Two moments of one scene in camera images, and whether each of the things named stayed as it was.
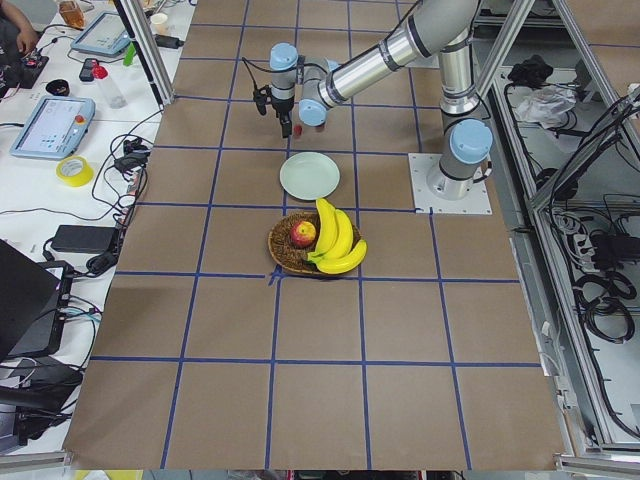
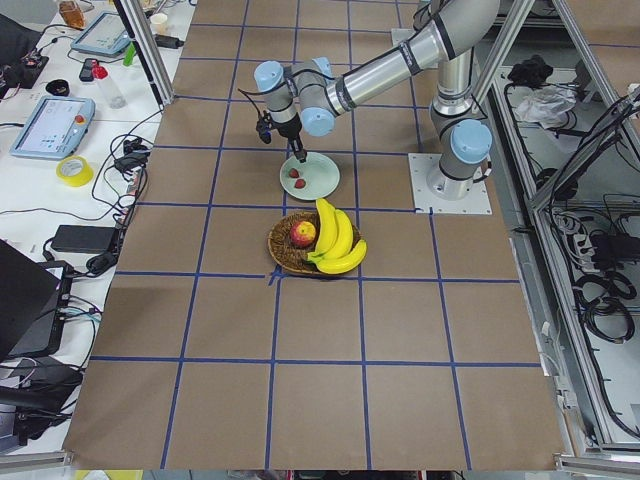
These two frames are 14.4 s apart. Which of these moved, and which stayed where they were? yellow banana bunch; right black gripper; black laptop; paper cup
Moved: right black gripper
Stayed: black laptop; paper cup; yellow banana bunch
